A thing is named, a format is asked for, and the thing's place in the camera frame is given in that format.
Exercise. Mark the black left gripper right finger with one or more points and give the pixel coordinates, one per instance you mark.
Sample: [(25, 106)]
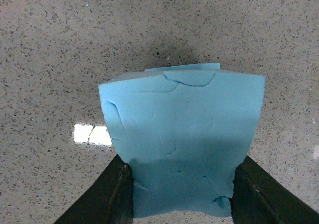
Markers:
[(259, 199)]

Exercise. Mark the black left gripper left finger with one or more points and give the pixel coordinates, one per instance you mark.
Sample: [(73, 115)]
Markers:
[(108, 201)]

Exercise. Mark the light blue foam cube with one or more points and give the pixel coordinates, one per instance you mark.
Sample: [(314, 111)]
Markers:
[(183, 133), (200, 66)]

